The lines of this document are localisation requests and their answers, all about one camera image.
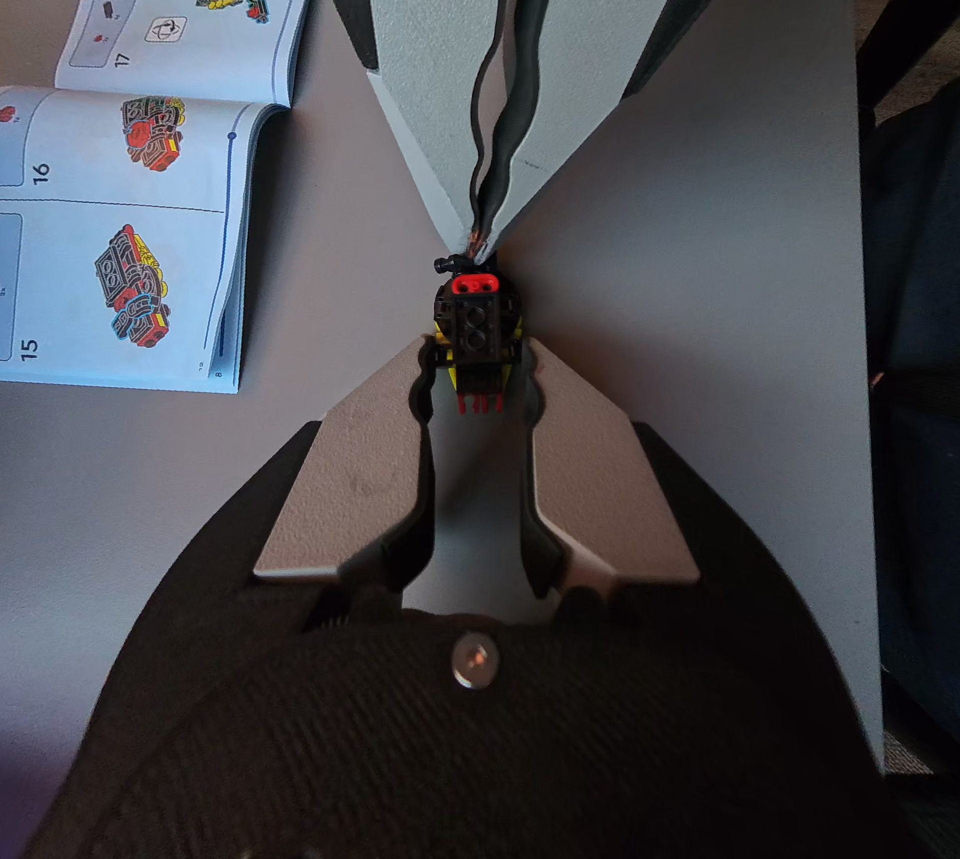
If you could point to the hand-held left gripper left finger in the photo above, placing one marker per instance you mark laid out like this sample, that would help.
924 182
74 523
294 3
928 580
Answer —
352 499

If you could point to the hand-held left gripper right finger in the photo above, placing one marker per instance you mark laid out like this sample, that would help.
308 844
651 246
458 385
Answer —
600 499

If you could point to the black yellow red lego model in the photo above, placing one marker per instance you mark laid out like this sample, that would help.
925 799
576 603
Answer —
476 326

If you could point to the small black lego clip piece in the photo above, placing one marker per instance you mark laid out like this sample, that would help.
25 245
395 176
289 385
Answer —
450 264

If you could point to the lego instruction booklet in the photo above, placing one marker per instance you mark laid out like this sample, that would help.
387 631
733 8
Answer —
150 236

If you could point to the person's leg in dark pants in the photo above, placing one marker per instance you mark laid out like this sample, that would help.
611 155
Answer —
915 499

